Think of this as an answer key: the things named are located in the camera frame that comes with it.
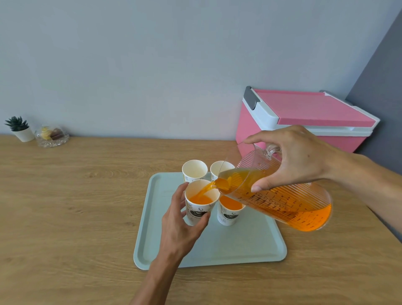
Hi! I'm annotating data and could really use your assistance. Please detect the person's left hand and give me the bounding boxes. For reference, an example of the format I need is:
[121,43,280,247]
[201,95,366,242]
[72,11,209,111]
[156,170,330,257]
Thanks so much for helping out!
[155,182,211,263]

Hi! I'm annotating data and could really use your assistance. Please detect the person's right hand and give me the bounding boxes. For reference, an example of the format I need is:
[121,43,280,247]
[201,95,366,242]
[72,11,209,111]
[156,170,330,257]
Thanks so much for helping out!
[244,125,340,193]

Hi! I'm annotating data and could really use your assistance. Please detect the clear plastic measuring jug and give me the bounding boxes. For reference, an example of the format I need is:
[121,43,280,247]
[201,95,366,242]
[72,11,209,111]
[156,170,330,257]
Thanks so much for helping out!
[212,144,333,233]

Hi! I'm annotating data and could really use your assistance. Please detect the white printed paper cup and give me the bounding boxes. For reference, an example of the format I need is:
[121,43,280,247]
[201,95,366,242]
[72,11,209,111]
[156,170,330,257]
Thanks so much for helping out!
[184,179,221,226]
[182,159,208,184]
[210,160,235,182]
[217,195,246,227]

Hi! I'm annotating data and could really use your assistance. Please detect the light green plastic tray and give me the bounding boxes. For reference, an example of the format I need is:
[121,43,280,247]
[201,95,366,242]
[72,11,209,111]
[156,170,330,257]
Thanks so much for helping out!
[133,172,288,271]

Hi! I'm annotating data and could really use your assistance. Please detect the person's right forearm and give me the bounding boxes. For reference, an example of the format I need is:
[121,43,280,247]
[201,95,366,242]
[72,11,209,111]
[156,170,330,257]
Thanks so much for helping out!
[323,150,402,233]

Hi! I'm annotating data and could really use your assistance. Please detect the pink cooler box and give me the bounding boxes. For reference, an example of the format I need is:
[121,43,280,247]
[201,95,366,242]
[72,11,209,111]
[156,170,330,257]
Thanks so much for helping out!
[235,86,381,158]

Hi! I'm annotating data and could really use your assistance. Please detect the glass dish with sweets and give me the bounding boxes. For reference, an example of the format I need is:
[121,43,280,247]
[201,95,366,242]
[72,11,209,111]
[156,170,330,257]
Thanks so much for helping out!
[34,125,70,148]

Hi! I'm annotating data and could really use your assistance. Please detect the small potted plant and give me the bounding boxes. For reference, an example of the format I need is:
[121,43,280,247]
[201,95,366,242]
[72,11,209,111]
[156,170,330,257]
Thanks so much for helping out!
[5,116,35,143]

